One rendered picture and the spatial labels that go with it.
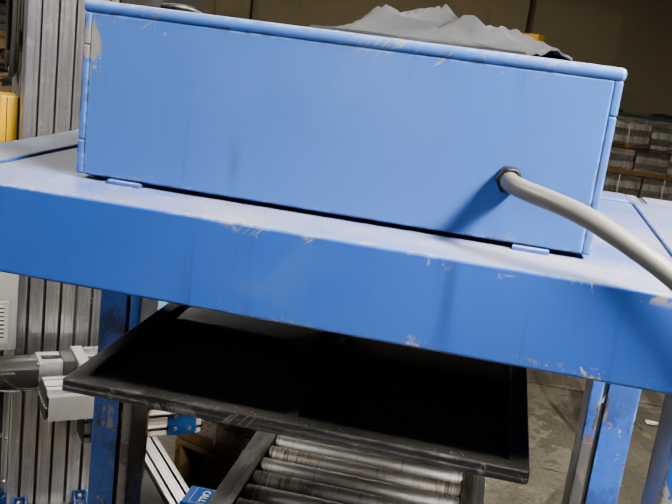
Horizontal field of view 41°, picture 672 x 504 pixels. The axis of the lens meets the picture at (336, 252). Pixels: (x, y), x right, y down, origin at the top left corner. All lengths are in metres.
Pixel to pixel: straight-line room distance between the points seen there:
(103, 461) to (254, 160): 0.92
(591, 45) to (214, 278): 9.28
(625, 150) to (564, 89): 7.52
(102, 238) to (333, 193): 0.26
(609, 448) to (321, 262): 0.83
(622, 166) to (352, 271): 7.65
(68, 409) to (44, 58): 0.94
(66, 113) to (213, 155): 1.62
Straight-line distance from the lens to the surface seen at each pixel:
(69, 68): 2.63
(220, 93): 1.04
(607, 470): 1.63
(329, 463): 2.13
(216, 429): 3.53
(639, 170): 8.53
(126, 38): 1.08
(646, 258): 0.87
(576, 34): 10.11
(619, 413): 1.59
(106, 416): 1.77
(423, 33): 1.10
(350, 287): 0.92
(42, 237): 1.02
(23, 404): 2.88
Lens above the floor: 1.75
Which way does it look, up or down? 14 degrees down
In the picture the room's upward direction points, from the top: 7 degrees clockwise
